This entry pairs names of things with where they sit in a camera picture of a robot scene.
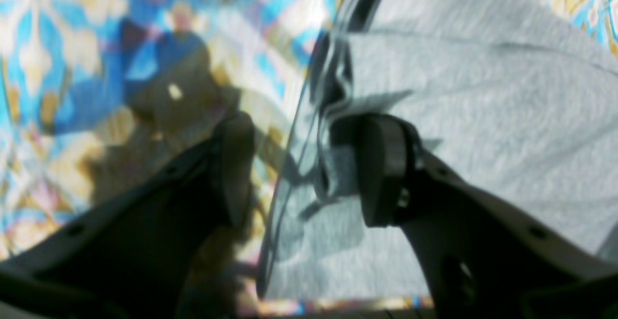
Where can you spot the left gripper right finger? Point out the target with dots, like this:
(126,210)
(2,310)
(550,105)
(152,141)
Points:
(482,258)

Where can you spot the patterned tablecloth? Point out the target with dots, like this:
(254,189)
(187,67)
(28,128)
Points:
(96,95)

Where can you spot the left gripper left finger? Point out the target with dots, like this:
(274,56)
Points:
(129,257)

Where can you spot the grey T-shirt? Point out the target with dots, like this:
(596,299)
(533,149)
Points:
(513,98)

